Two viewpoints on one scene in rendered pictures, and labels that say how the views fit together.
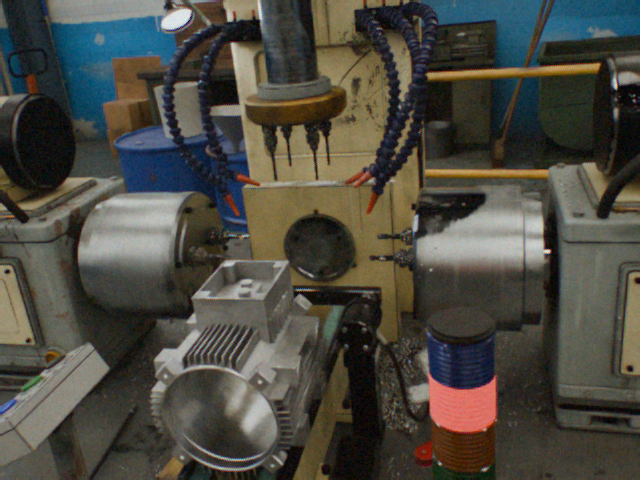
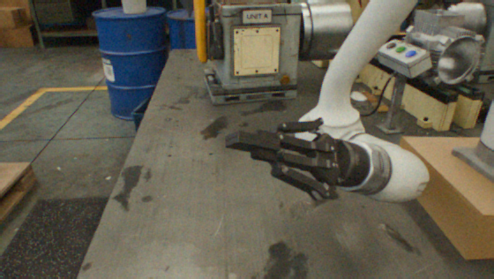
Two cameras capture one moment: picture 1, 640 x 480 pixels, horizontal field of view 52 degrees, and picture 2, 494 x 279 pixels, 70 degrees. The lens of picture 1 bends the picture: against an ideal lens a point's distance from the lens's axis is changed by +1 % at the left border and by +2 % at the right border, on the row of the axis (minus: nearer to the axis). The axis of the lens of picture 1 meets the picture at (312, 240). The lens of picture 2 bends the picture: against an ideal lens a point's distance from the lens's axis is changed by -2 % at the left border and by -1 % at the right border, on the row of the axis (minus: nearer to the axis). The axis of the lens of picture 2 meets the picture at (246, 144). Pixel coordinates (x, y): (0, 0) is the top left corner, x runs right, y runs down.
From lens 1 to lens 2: 1.30 m
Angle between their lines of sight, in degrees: 27
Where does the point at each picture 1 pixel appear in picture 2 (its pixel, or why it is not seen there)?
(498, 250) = (475, 13)
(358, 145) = not seen: outside the picture
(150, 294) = (340, 41)
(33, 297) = (281, 46)
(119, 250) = (328, 18)
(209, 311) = (444, 21)
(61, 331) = (290, 64)
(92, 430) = not seen: hidden behind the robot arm
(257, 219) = not seen: hidden behind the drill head
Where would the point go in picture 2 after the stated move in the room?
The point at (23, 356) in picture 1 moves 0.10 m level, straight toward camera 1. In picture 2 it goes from (265, 81) to (288, 86)
